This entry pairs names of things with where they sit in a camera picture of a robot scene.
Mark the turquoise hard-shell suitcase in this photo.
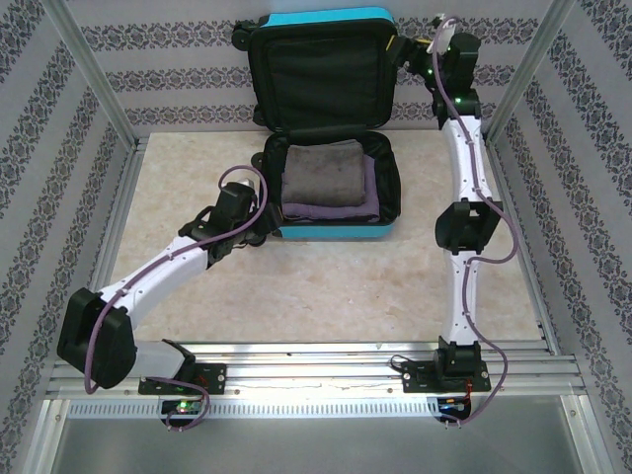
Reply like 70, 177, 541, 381
231, 5, 402, 243

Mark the grey towel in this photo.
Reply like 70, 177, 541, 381
281, 140, 367, 207

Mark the purple towel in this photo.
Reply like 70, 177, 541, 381
280, 153, 381, 223

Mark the grey sheet metal panel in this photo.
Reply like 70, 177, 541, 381
48, 419, 592, 474

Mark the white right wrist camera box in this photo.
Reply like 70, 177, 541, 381
427, 16, 459, 54

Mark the aluminium frame post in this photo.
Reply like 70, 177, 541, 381
48, 0, 138, 149
486, 0, 577, 144

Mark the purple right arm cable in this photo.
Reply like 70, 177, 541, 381
430, 16, 517, 432

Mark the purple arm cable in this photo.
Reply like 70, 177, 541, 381
430, 16, 517, 432
84, 166, 272, 434

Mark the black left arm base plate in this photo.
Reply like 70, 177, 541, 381
138, 362, 227, 396

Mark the aluminium mounting rail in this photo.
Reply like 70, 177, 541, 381
48, 339, 587, 396

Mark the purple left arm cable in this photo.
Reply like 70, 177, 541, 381
84, 166, 272, 434

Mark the slotted white cable duct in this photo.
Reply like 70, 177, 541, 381
68, 398, 440, 421

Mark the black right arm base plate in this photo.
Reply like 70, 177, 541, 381
402, 359, 491, 395

